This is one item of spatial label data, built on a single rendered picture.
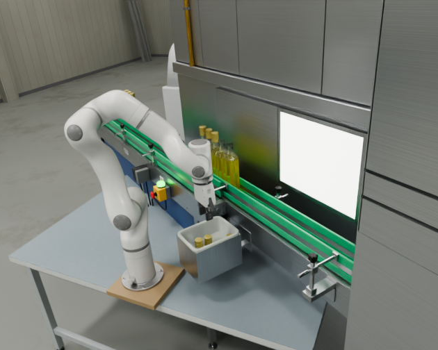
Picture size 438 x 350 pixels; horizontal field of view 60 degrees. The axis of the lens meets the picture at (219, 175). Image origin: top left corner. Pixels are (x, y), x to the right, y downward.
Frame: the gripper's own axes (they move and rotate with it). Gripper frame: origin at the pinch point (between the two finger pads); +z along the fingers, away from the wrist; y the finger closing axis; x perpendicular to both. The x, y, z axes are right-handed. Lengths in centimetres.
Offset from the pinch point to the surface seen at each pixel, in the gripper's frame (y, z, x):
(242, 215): -2.4, 6.3, -16.4
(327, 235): -42.1, -1.3, -26.3
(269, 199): -9.6, -1.6, -25.7
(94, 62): 1000, 83, -209
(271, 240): -22.1, 8.3, -16.8
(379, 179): -77, -46, -1
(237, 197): 3.8, 0.8, -18.4
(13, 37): 874, -14, -15
